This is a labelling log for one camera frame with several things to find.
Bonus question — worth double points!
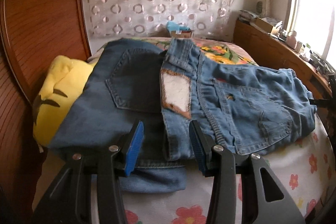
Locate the cardboard box with blue cloth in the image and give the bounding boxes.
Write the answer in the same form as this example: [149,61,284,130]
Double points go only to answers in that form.
[166,21,193,38]

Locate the white strawberry print quilt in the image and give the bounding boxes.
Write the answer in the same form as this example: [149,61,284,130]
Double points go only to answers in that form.
[33,117,335,223]

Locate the yellow Pikachu plush toy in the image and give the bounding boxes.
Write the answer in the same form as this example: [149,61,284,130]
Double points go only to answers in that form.
[33,55,96,147]

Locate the blue denim jeans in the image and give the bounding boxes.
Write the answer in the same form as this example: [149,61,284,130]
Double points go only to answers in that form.
[49,39,317,193]

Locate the wooden side cabinet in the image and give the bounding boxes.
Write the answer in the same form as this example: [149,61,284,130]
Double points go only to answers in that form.
[233,20,332,98]

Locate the cardboard box on cabinet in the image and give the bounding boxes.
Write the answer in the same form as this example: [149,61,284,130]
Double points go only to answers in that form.
[254,17,282,35]

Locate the floral brown bedspread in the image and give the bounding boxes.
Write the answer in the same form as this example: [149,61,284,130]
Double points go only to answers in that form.
[89,36,259,66]

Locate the pink bottle on cabinet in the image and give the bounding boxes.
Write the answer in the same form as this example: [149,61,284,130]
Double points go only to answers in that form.
[286,30,297,50]

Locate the wooden wardrobe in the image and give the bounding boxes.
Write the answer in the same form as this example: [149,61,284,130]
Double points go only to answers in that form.
[1,0,91,223]

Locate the window with wooden frame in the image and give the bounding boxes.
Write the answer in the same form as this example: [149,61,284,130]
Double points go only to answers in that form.
[286,0,335,65]

